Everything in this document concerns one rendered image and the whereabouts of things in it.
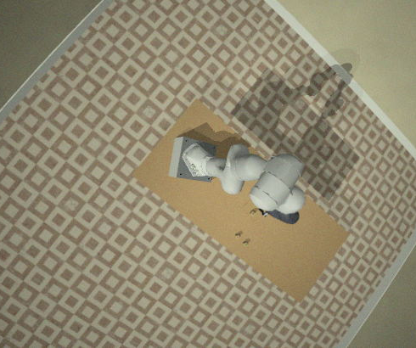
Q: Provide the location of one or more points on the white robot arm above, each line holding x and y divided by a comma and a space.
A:
275, 186

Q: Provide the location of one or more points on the tan flat mat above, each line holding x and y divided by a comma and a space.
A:
248, 207

